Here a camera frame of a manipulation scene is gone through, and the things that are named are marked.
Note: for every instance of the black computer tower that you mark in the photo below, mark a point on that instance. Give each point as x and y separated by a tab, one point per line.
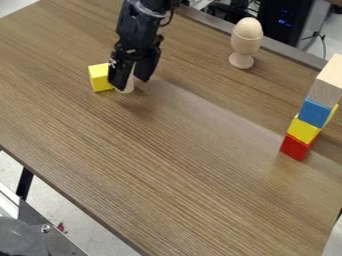
285	19

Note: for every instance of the wooden cylinder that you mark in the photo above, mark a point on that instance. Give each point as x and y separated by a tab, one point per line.
129	86

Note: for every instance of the red block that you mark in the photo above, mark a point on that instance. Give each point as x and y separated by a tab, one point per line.
295	147

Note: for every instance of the blue block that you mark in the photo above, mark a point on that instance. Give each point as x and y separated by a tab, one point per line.
315	112

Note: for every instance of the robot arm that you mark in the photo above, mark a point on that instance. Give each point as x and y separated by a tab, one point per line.
149	4

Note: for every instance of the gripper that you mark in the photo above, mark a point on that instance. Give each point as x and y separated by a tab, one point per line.
138	31

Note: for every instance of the yellow block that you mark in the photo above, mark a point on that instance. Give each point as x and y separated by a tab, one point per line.
100	77
304	130

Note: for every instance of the plain wooden block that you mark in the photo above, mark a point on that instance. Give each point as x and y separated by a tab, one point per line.
328	82

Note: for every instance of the wooden egg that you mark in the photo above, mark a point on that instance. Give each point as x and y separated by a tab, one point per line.
249	28

